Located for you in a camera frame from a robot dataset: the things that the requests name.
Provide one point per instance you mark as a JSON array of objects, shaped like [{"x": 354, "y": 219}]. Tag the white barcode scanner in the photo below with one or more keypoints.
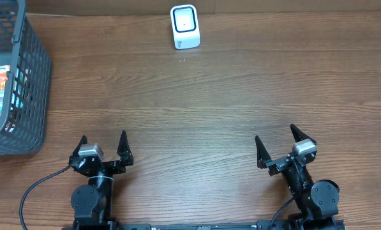
[{"x": 185, "y": 27}]

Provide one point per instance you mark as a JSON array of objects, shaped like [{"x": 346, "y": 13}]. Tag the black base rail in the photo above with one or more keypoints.
[{"x": 196, "y": 226}]

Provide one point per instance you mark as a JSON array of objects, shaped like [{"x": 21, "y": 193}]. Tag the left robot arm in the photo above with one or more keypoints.
[{"x": 92, "y": 202}]

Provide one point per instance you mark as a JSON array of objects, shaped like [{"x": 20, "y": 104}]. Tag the grey plastic mesh basket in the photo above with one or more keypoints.
[{"x": 26, "y": 95}]

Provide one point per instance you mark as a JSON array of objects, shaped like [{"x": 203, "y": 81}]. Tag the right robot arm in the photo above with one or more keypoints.
[{"x": 313, "y": 205}]

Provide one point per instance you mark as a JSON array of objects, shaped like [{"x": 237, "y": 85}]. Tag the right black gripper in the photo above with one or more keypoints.
[{"x": 284, "y": 161}]

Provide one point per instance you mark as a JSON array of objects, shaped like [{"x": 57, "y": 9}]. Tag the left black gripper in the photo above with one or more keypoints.
[{"x": 105, "y": 165}]

